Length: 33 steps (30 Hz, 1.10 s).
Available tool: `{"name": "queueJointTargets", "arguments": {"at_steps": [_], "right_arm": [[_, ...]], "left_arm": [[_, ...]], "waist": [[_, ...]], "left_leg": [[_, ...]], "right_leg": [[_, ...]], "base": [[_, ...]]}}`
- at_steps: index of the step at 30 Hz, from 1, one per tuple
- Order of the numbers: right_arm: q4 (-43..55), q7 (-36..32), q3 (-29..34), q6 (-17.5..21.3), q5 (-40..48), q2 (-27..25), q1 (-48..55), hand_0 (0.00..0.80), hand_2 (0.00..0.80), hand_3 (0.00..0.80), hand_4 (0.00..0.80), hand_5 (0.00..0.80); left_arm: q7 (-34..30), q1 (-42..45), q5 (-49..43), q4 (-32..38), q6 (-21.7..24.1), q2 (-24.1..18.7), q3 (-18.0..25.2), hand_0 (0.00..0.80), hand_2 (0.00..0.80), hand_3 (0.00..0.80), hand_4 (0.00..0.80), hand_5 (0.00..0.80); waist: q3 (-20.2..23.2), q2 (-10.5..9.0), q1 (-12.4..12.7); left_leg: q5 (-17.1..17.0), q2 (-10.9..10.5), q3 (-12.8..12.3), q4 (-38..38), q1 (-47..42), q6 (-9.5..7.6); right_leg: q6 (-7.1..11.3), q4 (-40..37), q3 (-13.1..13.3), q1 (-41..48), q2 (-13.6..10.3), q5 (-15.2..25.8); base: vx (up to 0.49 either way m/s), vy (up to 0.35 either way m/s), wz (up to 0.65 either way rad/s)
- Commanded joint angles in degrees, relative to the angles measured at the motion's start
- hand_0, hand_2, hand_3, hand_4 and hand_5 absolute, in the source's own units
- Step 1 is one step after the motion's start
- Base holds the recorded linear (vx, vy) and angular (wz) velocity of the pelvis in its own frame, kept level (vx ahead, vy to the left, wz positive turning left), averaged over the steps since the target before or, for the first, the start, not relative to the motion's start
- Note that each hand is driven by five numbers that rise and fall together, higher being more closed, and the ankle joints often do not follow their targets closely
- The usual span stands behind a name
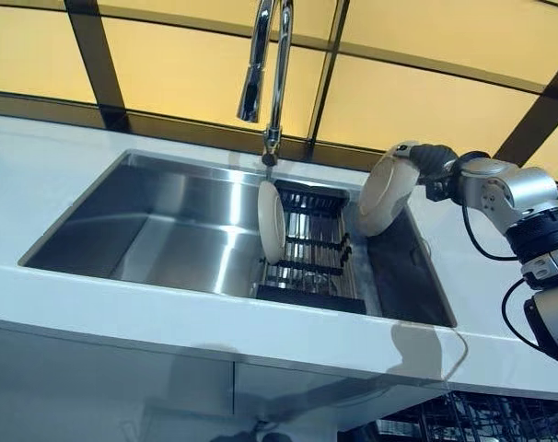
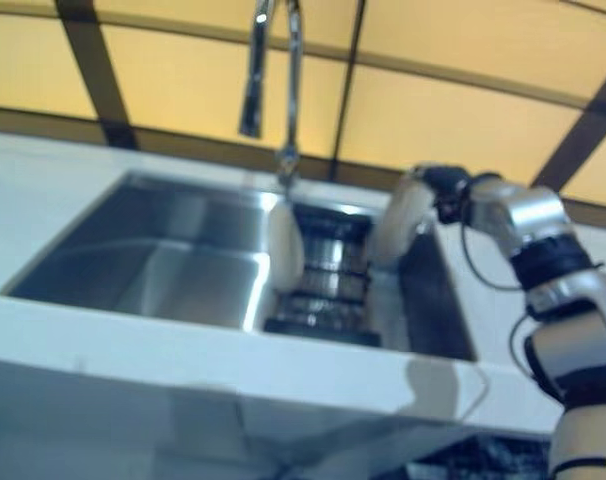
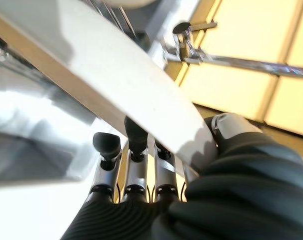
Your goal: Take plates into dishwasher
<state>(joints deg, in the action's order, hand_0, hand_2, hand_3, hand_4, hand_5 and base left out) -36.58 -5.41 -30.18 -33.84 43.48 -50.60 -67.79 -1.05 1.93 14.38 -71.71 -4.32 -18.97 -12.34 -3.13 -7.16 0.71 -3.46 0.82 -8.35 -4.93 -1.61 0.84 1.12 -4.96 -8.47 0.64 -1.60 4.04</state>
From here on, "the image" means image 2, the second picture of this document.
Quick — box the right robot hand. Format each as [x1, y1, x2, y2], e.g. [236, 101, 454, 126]
[407, 162, 472, 224]

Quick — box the beige ceramic plate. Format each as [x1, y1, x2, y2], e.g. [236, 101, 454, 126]
[370, 177, 434, 271]
[268, 199, 304, 291]

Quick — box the black sink dish rack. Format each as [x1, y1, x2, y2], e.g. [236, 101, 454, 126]
[262, 202, 384, 346]

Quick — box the chrome kitchen faucet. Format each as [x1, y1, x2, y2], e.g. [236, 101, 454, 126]
[238, 0, 304, 189]

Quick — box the stainless steel sink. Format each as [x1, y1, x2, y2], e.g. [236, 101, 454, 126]
[0, 169, 479, 361]

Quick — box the black window frame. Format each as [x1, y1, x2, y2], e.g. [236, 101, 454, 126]
[0, 0, 606, 211]

